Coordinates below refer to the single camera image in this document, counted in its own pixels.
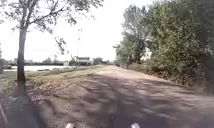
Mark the row of trees and bushes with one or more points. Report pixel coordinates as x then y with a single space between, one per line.
175 43

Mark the building with dark roof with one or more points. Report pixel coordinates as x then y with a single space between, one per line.
83 60

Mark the pale water surface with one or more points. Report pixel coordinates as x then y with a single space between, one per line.
35 68

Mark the grey asphalt road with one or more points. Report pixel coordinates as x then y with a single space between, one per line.
121 96

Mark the grass verge with leaves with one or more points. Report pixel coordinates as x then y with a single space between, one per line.
45 80

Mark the large roadside tree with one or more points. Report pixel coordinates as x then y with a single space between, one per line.
21 50

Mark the distant tree line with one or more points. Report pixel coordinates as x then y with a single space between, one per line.
35 62

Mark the robot's own part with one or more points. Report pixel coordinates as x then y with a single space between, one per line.
135 125
69 125

